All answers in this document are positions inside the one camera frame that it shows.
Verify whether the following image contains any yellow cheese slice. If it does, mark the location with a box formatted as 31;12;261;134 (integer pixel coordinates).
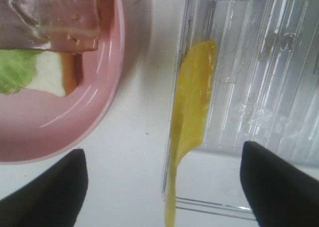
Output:
164;40;217;227

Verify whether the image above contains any clear plastic tray right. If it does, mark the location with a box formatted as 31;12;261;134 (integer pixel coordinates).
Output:
175;0;319;227

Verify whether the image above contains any green lettuce leaf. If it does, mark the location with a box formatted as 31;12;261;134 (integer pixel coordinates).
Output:
0;50;40;95

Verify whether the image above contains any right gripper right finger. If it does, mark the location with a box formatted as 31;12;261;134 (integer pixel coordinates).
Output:
240;141;319;227

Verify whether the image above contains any pink round plate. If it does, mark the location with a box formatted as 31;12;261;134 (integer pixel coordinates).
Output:
0;0;126;164

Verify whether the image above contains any bacon strip from tray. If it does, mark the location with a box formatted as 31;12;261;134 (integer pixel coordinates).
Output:
0;0;101;54

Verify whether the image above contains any bread slice from tray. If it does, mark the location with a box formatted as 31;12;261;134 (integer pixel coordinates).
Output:
25;51;78;97

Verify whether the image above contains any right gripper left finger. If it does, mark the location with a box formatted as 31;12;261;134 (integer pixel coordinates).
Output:
0;149;88;227

